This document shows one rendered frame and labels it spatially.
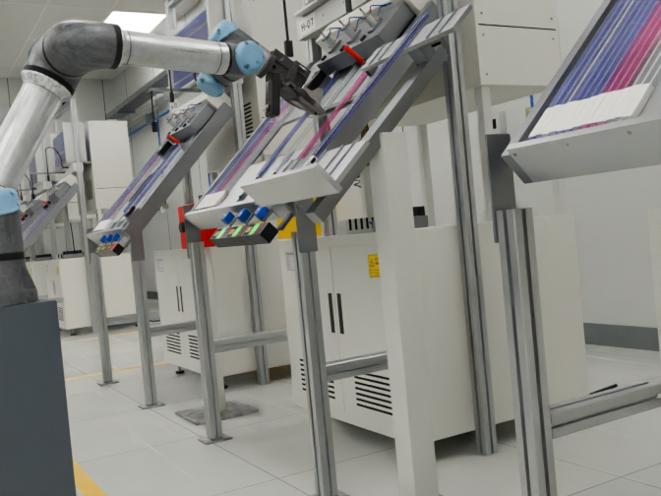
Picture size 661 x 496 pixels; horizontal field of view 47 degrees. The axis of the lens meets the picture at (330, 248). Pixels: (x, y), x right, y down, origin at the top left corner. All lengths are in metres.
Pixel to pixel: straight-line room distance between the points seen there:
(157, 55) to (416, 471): 1.05
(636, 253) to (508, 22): 1.54
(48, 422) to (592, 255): 2.70
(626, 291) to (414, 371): 2.11
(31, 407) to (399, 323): 0.73
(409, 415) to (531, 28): 1.25
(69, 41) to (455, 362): 1.23
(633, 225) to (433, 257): 1.65
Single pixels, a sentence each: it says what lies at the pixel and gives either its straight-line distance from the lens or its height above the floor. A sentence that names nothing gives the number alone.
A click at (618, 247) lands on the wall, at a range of 3.59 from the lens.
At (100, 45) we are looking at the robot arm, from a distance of 1.71.
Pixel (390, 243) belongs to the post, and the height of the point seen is 0.60.
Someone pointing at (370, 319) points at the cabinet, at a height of 0.38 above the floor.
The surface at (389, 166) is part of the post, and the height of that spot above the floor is 0.75.
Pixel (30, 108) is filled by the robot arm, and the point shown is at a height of 0.95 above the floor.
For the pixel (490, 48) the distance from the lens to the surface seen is 2.24.
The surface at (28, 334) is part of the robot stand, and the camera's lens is 1.54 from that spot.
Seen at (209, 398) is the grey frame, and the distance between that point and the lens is 2.49.
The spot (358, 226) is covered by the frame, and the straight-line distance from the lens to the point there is 2.26.
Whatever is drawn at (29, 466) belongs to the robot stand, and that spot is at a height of 0.25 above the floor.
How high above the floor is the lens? 0.63
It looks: 1 degrees down
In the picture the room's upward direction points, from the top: 5 degrees counter-clockwise
